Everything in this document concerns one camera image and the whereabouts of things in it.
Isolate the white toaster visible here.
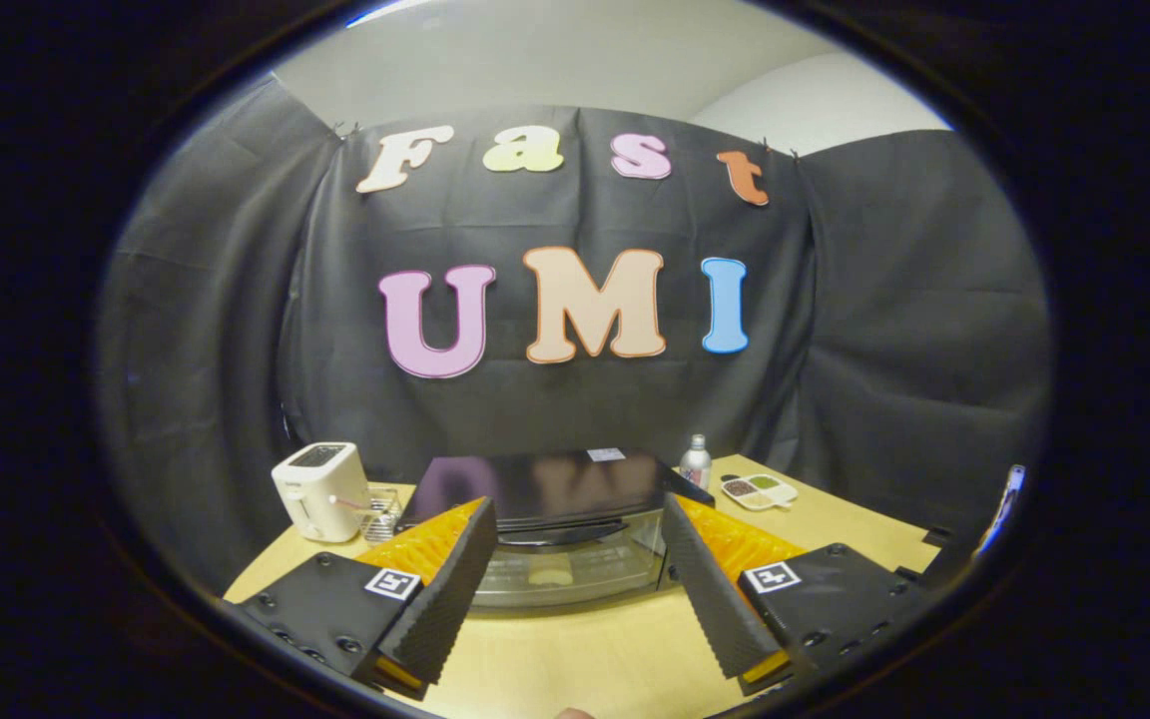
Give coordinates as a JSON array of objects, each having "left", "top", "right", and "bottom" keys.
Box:
[{"left": 271, "top": 442, "right": 372, "bottom": 544}]

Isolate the white divided snack dish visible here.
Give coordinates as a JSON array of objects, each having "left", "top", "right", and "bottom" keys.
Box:
[{"left": 721, "top": 473, "right": 799, "bottom": 512}]

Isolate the white blue-edged object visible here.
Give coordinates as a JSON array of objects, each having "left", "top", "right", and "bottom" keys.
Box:
[{"left": 974, "top": 464, "right": 1027, "bottom": 556}]

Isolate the black toaster oven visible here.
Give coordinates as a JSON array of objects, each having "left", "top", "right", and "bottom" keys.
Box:
[{"left": 397, "top": 448, "right": 716, "bottom": 610}]

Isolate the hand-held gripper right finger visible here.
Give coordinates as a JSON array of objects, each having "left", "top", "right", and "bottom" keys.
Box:
[{"left": 661, "top": 491, "right": 935, "bottom": 698}]

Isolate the small wire rack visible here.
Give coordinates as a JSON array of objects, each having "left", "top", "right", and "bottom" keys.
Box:
[{"left": 360, "top": 486, "right": 404, "bottom": 544}]

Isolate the small silver bottle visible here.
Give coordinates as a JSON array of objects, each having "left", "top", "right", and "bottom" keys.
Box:
[{"left": 679, "top": 433, "right": 713, "bottom": 490}]

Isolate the black chair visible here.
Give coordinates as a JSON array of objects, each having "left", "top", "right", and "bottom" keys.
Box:
[{"left": 919, "top": 524, "right": 995, "bottom": 592}]

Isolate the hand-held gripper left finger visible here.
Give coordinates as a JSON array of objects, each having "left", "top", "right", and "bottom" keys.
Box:
[{"left": 221, "top": 496, "right": 499, "bottom": 702}]

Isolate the black backdrop cloth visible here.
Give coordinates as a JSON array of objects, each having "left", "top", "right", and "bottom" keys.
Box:
[{"left": 96, "top": 75, "right": 1053, "bottom": 590}]

